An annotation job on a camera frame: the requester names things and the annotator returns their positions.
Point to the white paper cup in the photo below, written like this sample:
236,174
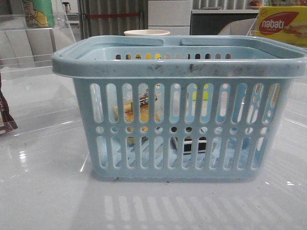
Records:
146,32

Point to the light blue plastic basket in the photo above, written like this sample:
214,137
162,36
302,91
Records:
230,89

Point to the white cabinet background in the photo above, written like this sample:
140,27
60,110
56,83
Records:
170,15

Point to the dark red snack packet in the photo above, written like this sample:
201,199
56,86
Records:
7,122

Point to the packaged bread clear wrapper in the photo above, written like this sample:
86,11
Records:
137,111

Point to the green cartoon snack can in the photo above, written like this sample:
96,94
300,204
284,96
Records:
38,13

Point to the clear acrylic shelf left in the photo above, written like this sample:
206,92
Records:
25,51

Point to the yellow nabati wafer box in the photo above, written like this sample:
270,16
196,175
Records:
283,24

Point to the clear acrylic stand right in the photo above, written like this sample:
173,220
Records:
251,26

